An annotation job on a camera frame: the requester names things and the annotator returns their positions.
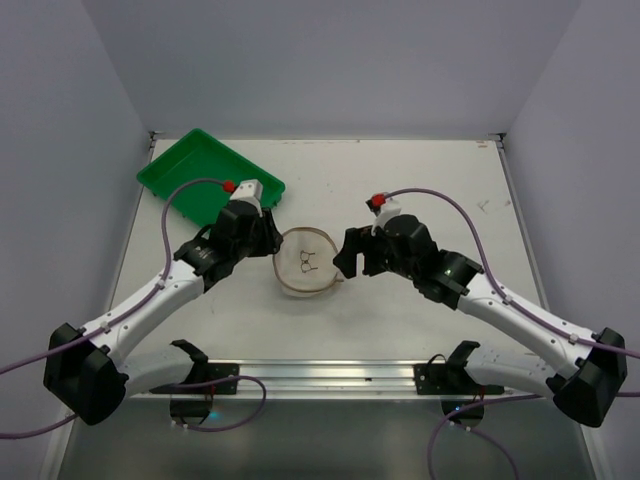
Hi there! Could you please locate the white round mesh laundry bag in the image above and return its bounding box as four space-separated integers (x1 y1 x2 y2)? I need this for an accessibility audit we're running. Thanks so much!
272 227 344 298

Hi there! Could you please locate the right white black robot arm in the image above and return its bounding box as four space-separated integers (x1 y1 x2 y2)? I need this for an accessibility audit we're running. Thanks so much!
333 214 627 428

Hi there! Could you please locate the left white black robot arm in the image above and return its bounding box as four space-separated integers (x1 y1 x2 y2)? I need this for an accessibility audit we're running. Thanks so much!
43 200 282 425

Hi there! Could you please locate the green plastic tray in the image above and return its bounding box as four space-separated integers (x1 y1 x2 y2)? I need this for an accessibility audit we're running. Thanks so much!
137 129 285 227

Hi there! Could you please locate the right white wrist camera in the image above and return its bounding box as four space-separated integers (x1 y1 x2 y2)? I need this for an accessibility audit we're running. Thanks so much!
366 192 402 236

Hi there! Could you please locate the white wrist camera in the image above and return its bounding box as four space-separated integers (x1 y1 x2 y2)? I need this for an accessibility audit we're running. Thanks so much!
230 179 263 216
366 192 402 236

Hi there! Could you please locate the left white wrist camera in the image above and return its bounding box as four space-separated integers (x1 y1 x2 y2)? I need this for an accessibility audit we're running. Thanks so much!
230 179 263 216

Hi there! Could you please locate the aluminium table edge rail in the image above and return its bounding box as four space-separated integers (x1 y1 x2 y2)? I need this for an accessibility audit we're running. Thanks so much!
149 131 164 150
488 133 549 309

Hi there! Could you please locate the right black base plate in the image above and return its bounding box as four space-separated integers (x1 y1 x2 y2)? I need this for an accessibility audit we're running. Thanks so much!
412 340 505 396

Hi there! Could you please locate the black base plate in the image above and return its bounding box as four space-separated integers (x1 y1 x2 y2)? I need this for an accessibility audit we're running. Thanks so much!
412 340 505 396
150 339 240 396

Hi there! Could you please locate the front aluminium mounting rail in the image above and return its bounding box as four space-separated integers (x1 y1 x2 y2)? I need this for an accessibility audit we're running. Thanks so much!
124 357 551 401

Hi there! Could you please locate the right aluminium table edge rail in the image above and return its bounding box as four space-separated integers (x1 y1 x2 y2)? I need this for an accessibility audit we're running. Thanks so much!
488 133 549 309

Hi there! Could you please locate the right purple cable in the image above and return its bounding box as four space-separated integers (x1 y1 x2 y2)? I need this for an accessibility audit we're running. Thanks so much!
384 187 640 480

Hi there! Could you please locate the purple cable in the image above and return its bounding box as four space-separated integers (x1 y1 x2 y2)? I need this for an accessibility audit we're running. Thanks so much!
0 177 267 441
384 187 640 480

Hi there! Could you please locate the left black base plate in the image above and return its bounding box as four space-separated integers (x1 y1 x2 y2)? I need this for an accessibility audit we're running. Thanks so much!
150 339 240 396

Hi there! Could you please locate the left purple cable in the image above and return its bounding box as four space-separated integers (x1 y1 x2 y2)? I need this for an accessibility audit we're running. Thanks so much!
0 177 267 441

